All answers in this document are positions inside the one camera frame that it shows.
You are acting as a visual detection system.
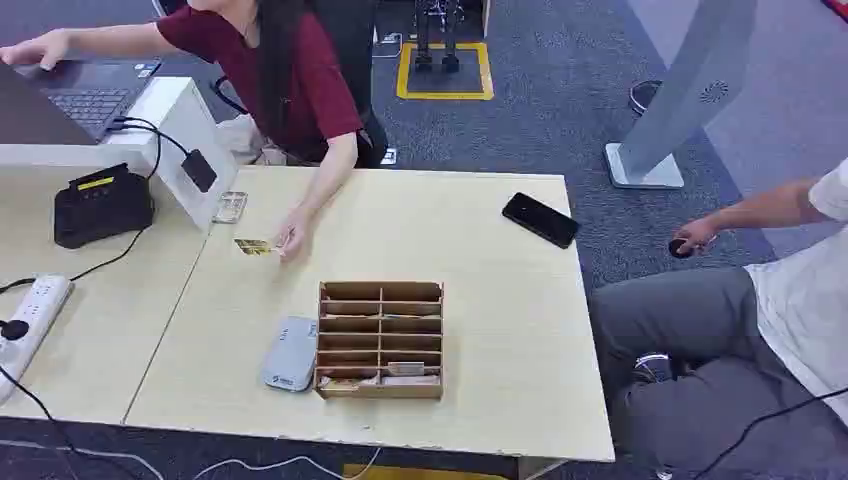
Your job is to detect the white floor cable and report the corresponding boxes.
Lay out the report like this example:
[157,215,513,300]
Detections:
[0,439,384,480]

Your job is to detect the yellow floor tape square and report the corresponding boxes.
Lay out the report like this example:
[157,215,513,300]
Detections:
[395,41,496,103]

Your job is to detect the black device cable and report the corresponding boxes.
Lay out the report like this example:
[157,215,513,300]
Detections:
[0,227,148,297]

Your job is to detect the person in white top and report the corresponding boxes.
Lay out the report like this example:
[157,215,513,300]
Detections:
[588,157,848,480]

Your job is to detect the black smartphone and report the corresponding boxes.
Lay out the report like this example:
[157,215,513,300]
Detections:
[500,191,582,251]

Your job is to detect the black power adapter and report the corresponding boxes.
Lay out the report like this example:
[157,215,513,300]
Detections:
[180,148,219,195]

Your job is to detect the white box stand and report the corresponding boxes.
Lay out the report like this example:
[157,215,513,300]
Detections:
[0,76,238,233]

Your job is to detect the person's left hand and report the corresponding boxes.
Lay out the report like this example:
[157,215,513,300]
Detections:
[273,207,314,264]

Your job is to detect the person in dark red top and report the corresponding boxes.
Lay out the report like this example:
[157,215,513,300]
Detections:
[0,0,392,263]

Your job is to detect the wooden card box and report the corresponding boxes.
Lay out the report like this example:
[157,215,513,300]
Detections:
[313,280,446,401]

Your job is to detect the clear card case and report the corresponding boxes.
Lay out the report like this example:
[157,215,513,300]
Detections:
[212,190,250,226]

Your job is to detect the white power strip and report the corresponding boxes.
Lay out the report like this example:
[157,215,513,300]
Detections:
[0,274,73,406]

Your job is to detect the flat printed card in box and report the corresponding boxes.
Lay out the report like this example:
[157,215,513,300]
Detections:
[317,375,380,390]

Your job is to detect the grey card reader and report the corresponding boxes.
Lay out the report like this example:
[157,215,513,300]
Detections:
[260,315,320,394]

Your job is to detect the dark laptop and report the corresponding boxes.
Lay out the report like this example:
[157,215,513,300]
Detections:
[0,58,164,146]

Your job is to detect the yellow panel under desk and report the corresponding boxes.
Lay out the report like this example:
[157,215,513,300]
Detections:
[341,462,513,480]

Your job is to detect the thin black cable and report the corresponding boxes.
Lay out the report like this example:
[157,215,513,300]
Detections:
[688,385,848,480]

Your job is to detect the person's right hand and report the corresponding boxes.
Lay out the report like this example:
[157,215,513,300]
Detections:
[0,29,72,72]

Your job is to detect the black round floor object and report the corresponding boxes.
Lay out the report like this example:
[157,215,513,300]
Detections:
[627,79,664,118]

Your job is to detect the black adapter cable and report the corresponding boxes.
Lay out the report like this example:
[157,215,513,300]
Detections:
[109,115,194,181]

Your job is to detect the black floor cable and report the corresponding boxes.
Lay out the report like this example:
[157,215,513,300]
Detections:
[0,364,144,480]

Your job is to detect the black office chair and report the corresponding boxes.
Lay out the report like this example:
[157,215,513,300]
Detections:
[309,0,392,170]

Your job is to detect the black robot legs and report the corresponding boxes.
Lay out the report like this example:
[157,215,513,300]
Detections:
[413,0,463,75]

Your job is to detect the seated person's hand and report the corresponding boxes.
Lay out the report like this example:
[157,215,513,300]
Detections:
[671,217,721,258]

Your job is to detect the flat pale card in box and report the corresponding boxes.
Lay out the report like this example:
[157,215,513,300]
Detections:
[382,374,441,388]

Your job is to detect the black device with yellow label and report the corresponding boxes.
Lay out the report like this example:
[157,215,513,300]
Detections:
[53,163,156,251]

